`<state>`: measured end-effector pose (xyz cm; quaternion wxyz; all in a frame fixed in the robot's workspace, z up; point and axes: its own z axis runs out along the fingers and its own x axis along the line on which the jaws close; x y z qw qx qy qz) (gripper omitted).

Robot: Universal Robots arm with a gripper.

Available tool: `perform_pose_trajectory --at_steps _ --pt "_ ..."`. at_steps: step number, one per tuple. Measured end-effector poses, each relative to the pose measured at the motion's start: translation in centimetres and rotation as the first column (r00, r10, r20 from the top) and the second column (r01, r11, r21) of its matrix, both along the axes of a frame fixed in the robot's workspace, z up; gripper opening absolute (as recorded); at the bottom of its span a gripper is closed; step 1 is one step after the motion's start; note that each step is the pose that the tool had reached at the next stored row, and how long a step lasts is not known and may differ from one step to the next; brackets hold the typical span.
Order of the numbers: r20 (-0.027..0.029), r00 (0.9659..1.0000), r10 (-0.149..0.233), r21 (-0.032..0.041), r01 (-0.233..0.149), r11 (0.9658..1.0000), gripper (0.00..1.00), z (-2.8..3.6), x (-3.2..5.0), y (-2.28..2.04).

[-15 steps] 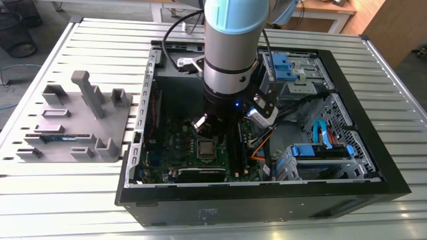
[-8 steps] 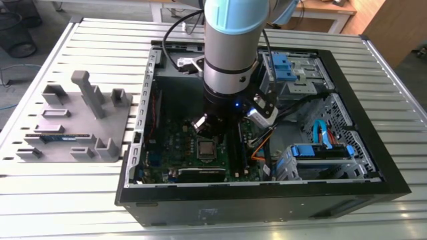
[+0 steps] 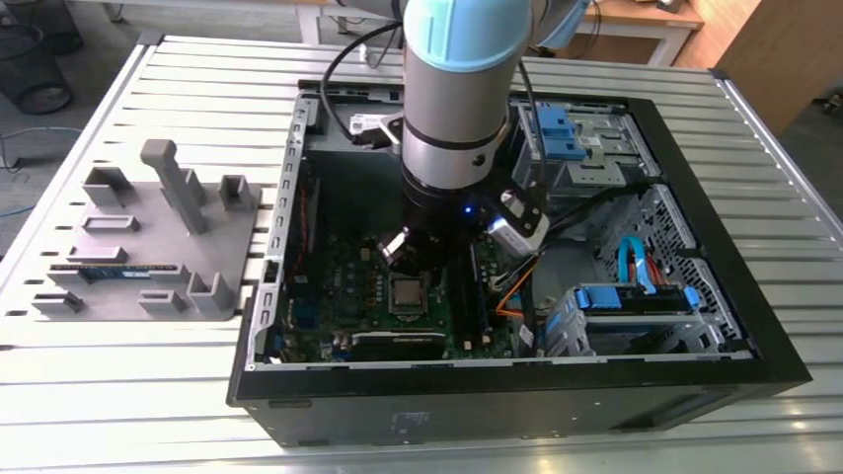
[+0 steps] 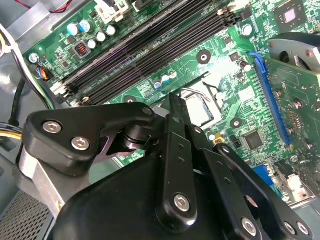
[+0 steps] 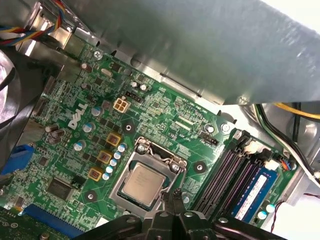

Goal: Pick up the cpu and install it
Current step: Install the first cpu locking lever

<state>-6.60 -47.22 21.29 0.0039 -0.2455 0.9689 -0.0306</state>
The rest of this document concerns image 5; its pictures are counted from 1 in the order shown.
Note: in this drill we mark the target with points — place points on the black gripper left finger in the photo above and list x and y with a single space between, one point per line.
160 225

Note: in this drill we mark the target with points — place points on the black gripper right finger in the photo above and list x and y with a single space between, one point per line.
195 227

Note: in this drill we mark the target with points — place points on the metal socket cover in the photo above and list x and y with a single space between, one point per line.
128 203

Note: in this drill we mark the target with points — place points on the silver CPU green edge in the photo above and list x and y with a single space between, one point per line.
140 182

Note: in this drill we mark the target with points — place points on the CPU socket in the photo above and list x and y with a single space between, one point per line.
147 156

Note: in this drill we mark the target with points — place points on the RAM slot black clips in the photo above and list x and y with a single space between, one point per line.
240 191
216 180

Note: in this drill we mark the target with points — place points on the RAM slot white clips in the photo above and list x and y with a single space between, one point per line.
271 165
228 186

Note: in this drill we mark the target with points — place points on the blue RAM stick white label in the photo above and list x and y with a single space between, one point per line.
257 195

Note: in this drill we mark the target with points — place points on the green motherboard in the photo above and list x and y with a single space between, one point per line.
155 117

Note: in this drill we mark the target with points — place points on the blue expansion slot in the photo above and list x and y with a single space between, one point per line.
50 220

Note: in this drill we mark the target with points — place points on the black PC case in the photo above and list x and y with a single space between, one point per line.
307 140

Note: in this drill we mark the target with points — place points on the blue board connector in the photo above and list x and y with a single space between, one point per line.
20 160

